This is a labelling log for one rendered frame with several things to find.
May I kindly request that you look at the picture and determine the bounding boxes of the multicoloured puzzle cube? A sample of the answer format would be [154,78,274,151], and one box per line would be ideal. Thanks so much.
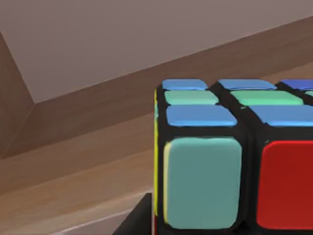
[153,78,313,235]

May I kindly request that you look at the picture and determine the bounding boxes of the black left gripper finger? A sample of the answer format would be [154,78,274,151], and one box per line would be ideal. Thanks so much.
[112,192,156,235]

